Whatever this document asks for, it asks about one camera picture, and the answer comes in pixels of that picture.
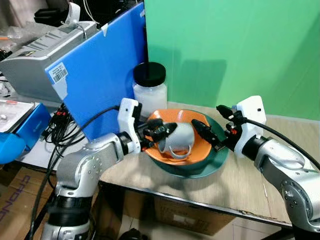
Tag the orange bowl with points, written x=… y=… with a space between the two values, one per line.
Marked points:
x=200 y=150

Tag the grey mug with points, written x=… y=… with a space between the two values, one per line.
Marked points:
x=182 y=137

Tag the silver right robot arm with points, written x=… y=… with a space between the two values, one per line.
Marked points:
x=287 y=175

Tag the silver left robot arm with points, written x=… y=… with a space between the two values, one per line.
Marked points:
x=85 y=165

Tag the dark green plate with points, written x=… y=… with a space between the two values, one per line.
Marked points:
x=210 y=165

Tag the white jar with black lid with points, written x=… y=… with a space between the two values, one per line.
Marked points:
x=150 y=92

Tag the green plastic board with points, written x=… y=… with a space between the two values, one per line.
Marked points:
x=235 y=55

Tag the blue plastic board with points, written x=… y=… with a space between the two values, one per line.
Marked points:
x=105 y=65

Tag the plain cardboard box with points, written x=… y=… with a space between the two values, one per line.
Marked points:
x=190 y=215

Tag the white barcode label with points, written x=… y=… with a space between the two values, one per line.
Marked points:
x=59 y=75

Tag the blue box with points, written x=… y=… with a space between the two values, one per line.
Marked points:
x=35 y=125

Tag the white flat tray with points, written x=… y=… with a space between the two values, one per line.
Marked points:
x=12 y=114

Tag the grey printer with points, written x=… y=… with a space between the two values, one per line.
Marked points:
x=30 y=65

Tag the light blue plastic object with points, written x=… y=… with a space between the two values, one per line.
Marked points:
x=10 y=147

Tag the cardboard box with purple print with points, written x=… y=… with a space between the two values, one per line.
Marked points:
x=17 y=205

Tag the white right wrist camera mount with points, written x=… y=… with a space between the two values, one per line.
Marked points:
x=250 y=120

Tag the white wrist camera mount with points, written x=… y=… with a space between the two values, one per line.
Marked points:
x=129 y=120
x=250 y=120

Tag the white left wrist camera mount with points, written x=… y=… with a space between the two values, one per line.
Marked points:
x=129 y=120

